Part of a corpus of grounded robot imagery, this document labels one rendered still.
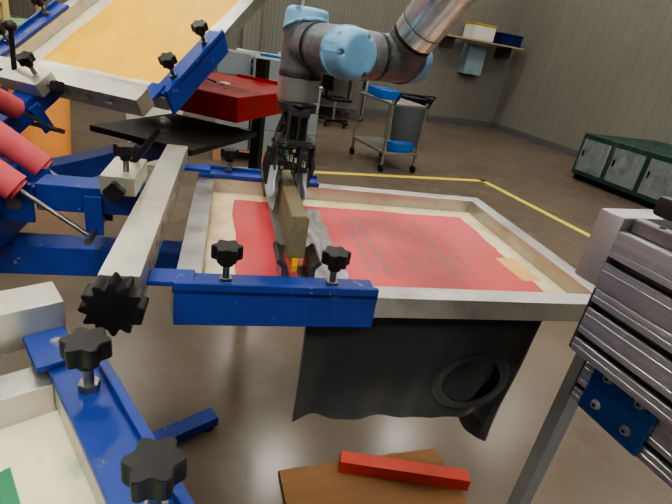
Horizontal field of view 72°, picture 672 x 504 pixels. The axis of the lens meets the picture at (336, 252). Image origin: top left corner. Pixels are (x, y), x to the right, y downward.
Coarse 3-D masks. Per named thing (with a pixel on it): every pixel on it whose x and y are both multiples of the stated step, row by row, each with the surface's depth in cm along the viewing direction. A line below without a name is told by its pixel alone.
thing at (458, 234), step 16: (240, 208) 108; (256, 208) 109; (320, 208) 116; (336, 208) 118; (240, 224) 99; (256, 224) 101; (336, 224) 108; (432, 224) 118; (448, 224) 120; (464, 224) 122; (448, 240) 110; (464, 240) 111; (480, 240) 113
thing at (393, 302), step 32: (256, 192) 118; (320, 192) 121; (352, 192) 123; (384, 192) 125; (416, 192) 130; (192, 224) 87; (512, 224) 117; (192, 256) 75; (544, 256) 100; (384, 288) 76; (416, 288) 77; (576, 288) 91; (544, 320) 82; (576, 320) 83
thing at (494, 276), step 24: (240, 240) 92; (264, 240) 94; (336, 240) 99; (240, 264) 83; (264, 264) 84; (288, 264) 86; (360, 264) 90; (480, 264) 100; (456, 288) 88; (480, 288) 89; (504, 288) 91; (528, 288) 92
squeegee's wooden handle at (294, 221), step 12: (288, 180) 90; (288, 192) 83; (276, 204) 94; (288, 204) 78; (300, 204) 78; (288, 216) 76; (300, 216) 73; (288, 228) 75; (300, 228) 74; (288, 240) 75; (300, 240) 75; (288, 252) 76; (300, 252) 76
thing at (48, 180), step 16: (48, 176) 84; (64, 176) 85; (48, 192) 81; (64, 192) 81; (80, 192) 82; (96, 192) 82; (64, 208) 83; (80, 208) 83; (112, 208) 84; (128, 208) 85
